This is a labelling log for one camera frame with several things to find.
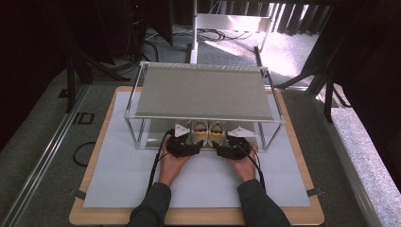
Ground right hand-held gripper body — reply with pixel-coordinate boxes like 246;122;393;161
217;126;258;161

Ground wooden table board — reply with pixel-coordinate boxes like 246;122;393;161
68;85;326;227

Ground aluminium floor rail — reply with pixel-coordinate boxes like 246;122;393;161
0;84;91;227
313;94;384;227

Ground white metal stand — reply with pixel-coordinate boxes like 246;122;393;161
188;0;276;65

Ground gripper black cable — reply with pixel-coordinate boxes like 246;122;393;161
231;136;268;194
146;128;176;194

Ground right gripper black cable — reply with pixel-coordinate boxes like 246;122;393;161
231;136;268;194

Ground black tripod stand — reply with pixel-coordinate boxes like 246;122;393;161
273;61;353;124
63;51;131;114

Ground metal shoe rack grey shelves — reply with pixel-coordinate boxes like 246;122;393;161
123;61;287;152

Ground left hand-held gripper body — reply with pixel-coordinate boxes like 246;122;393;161
166;123;192;159

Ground dark curtain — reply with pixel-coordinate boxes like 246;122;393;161
270;2;334;36

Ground white sneaker yellow insole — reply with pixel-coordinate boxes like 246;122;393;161
207;119;229;148
188;119;210;148

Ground white table mat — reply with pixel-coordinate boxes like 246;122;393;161
82;91;312;209

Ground bundle of floor cables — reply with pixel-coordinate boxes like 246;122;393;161
197;27;254;43

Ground black cable loop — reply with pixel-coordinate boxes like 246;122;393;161
72;140;97;168

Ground person's right hand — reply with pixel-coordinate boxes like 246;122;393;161
226;141;260;184

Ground person's left hand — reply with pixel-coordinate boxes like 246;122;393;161
158;143;191;187

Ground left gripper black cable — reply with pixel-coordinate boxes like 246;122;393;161
146;128;176;194

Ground black rectangular floor bracket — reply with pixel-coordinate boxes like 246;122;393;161
73;111;96;125

